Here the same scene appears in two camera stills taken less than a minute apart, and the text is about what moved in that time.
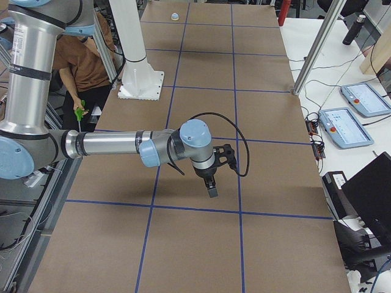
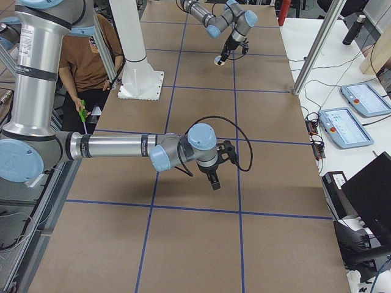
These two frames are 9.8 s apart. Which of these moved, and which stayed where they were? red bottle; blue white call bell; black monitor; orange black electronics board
Moved: blue white call bell
Stayed: black monitor; orange black electronics board; red bottle
